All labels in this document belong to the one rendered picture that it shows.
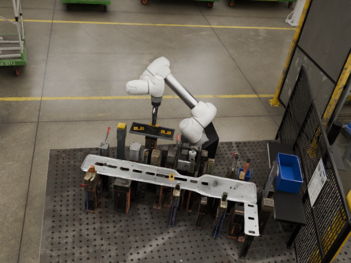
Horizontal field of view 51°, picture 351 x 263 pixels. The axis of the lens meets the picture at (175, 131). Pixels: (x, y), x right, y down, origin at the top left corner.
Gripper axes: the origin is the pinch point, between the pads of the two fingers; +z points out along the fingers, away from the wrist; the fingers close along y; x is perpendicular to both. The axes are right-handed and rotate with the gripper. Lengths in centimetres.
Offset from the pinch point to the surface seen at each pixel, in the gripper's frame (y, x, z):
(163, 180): 37.4, 19.5, 25.7
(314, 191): 38, 126, 1
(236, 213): 51, 78, 28
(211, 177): 22, 55, 26
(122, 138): 5.8, -24.6, 21.1
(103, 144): 19.7, -35.9, 20.1
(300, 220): 48, 123, 23
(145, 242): 75, 18, 56
